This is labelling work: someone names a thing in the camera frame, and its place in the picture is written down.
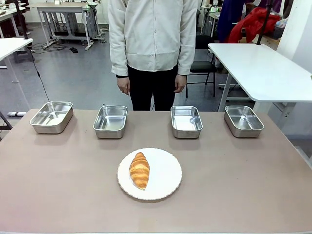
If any person's right hand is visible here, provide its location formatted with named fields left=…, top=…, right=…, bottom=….
left=117, top=76, right=131, bottom=96

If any person's left hand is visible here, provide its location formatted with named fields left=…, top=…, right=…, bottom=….
left=174, top=74, right=187, bottom=94

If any stainless steel rectangular container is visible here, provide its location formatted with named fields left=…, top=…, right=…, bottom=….
left=223, top=105, right=265, bottom=138
left=170, top=105, right=204, bottom=139
left=29, top=101, right=74, bottom=135
left=93, top=105, right=128, bottom=139

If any black folding chair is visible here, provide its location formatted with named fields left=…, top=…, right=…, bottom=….
left=185, top=35, right=217, bottom=98

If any person in cream shirt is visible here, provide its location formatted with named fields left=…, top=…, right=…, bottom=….
left=107, top=0, right=199, bottom=112

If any blue purple garment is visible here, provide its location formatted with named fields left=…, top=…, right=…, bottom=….
left=216, top=0, right=252, bottom=43

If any white side table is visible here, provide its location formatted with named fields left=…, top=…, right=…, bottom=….
left=208, top=43, right=312, bottom=114

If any golden brown croissant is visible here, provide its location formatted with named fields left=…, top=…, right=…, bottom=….
left=128, top=152, right=150, bottom=191

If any white scalloped plate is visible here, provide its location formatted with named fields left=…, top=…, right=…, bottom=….
left=117, top=147, right=183, bottom=201

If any red jacket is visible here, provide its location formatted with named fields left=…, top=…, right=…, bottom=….
left=228, top=6, right=282, bottom=44

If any white desk with pole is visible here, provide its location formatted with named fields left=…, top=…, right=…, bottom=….
left=0, top=38, right=34, bottom=111

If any black mounting pole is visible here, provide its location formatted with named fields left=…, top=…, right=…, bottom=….
left=14, top=0, right=29, bottom=40

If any black cable on floor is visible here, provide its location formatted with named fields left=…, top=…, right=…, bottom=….
left=27, top=46, right=51, bottom=102

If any grey workbench with frame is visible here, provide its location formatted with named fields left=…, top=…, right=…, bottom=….
left=25, top=2, right=106, bottom=51

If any black camera pole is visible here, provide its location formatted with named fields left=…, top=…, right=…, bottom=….
left=256, top=0, right=273, bottom=46

